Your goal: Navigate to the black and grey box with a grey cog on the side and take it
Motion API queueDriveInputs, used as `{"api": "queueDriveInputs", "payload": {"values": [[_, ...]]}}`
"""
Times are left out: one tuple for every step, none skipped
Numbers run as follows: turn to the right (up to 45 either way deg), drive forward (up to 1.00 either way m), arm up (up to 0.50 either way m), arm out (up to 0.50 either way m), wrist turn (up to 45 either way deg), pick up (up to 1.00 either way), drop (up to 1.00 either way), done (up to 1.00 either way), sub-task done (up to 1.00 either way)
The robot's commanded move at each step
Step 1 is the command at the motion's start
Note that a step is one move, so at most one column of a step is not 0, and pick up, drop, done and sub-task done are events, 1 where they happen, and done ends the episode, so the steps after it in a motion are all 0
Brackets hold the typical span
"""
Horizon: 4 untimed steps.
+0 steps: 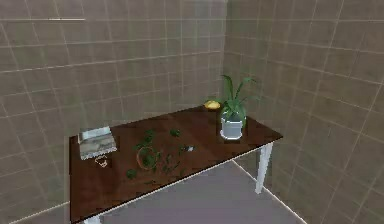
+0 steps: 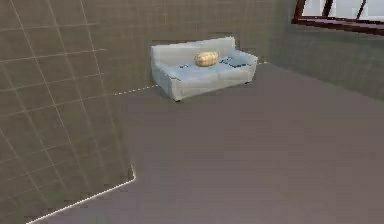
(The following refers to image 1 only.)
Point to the yellow round food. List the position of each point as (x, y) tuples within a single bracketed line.
[(212, 104)]

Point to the dark brown wooden table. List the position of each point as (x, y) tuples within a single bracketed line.
[(200, 133)]

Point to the small grey white object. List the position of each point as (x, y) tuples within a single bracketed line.
[(190, 148)]

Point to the green plant in white pot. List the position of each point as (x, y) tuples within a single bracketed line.
[(232, 123)]

